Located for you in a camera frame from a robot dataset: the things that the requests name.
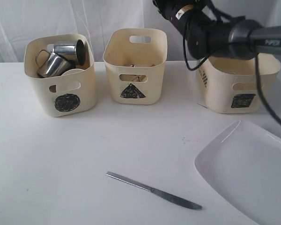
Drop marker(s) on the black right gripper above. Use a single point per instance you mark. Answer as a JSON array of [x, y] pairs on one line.
[[181, 13]]

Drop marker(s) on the steel mug with round handle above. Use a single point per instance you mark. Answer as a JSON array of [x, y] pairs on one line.
[[73, 50]]

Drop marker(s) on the white ceramic bowl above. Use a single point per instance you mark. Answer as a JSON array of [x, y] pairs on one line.
[[73, 71]]

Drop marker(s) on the steel mug with wire handle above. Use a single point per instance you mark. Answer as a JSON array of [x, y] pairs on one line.
[[54, 65]]

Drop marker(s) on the white rectangular plate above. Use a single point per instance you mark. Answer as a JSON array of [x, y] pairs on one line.
[[243, 165]]

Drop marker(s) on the steel table knife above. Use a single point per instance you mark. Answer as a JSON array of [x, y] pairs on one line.
[[164, 195]]

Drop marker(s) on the wooden chopstick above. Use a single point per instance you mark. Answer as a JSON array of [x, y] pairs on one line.
[[139, 78]]

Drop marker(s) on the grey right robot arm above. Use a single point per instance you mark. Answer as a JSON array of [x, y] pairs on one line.
[[207, 31]]

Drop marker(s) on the cream bin with triangle mark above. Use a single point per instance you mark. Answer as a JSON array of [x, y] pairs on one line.
[[135, 51]]

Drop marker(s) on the cream bin with square mark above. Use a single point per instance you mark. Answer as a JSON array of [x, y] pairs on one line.
[[228, 85]]

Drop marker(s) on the cream bin with circle mark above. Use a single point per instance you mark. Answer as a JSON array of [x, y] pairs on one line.
[[65, 94]]

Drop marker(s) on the white backdrop curtain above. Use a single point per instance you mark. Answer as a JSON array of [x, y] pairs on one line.
[[22, 21]]

